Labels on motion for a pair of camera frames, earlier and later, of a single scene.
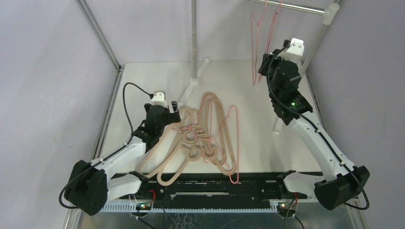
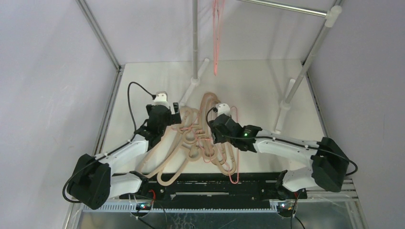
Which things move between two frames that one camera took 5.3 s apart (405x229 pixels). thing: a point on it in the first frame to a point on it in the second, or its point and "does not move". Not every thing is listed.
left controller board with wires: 143,209 does not move
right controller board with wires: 287,209 does not move
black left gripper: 172,118 does not move
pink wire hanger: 254,65 to 216,4
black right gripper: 270,62 to 219,125
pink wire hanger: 271,33 to 218,11
